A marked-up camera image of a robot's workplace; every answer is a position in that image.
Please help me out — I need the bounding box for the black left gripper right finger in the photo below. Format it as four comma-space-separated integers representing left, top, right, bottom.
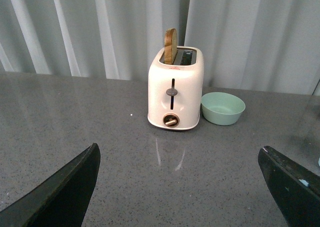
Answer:
258, 146, 320, 227

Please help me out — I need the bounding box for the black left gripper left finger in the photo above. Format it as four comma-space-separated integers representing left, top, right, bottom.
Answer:
0, 143, 101, 227

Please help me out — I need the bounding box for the green bowl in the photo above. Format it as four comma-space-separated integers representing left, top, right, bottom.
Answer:
201, 92, 246, 126

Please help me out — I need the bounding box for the grey curtain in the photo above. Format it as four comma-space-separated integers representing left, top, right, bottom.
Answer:
0, 0, 320, 95

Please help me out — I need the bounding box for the white toaster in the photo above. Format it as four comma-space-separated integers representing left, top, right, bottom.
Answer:
147, 46, 204, 131

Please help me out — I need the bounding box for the toast slice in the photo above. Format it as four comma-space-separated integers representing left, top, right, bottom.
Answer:
164, 28, 177, 65

